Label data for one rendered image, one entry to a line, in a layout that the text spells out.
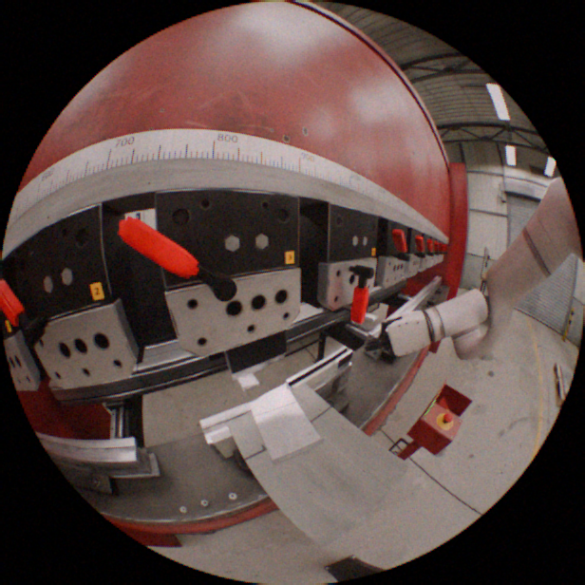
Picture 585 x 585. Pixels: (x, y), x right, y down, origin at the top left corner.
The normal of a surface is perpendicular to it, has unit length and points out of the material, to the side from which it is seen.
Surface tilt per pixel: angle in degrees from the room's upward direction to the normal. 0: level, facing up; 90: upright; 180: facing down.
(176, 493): 0
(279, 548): 0
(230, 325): 90
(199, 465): 0
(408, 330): 85
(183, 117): 90
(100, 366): 90
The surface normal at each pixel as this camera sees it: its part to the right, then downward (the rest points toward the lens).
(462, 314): -0.58, -0.15
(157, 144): 0.58, 0.27
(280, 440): 0.00, -0.94
